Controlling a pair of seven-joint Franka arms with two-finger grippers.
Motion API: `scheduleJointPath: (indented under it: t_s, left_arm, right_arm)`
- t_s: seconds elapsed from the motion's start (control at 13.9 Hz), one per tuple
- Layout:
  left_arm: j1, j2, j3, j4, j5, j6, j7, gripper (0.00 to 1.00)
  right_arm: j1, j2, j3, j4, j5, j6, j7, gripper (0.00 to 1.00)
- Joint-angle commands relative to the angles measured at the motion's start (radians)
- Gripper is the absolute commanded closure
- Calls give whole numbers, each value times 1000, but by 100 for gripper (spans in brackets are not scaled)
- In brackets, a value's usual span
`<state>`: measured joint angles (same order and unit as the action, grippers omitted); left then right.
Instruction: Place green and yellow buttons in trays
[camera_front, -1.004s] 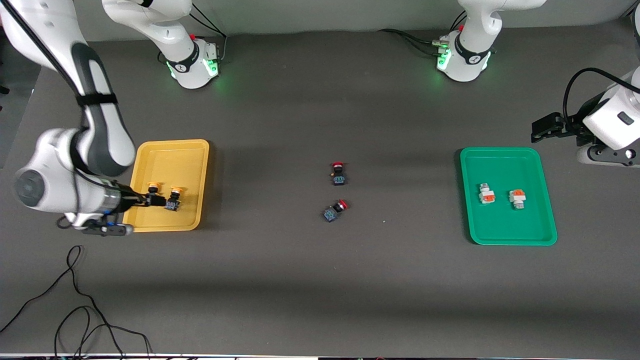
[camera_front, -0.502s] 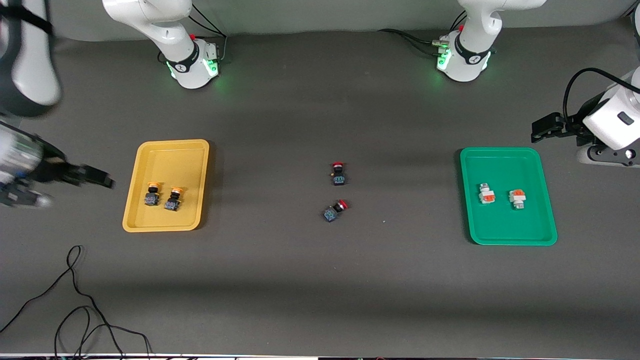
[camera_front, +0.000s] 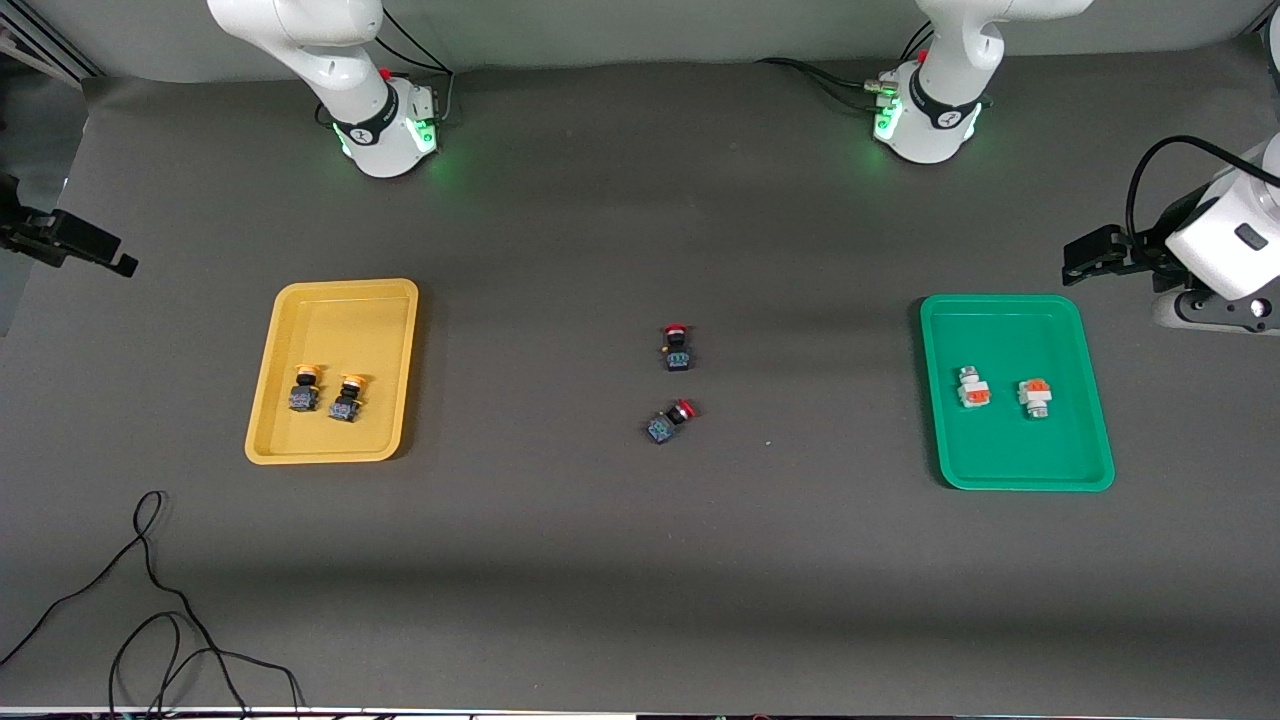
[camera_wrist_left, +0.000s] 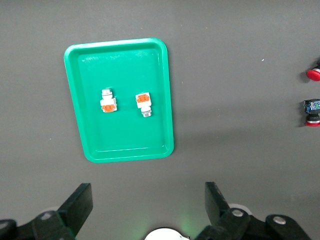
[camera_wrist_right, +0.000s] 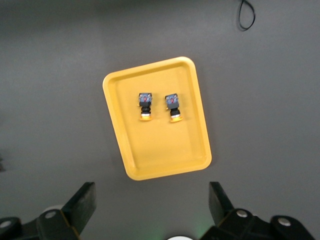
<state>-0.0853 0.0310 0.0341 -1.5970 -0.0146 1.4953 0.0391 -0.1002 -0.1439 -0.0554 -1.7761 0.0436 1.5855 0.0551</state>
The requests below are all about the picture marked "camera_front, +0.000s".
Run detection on green plastic tray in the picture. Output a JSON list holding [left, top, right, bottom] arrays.
[[919, 293, 1117, 493]]

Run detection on yellow plastic tray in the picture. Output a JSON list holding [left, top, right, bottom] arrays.
[[244, 278, 421, 467]]

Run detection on grey aluminium frame rail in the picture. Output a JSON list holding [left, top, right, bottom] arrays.
[[0, 18, 103, 89]]

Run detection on thin black loose cable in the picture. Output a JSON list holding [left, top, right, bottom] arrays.
[[0, 489, 306, 720]]

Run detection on black left arm base cables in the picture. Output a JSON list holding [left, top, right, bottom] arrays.
[[755, 22, 936, 113]]

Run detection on black arm base cables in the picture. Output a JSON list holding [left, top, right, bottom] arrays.
[[755, 22, 936, 113], [318, 8, 457, 129]]

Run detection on black right arm base cables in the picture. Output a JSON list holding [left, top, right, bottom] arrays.
[[318, 8, 457, 129]]

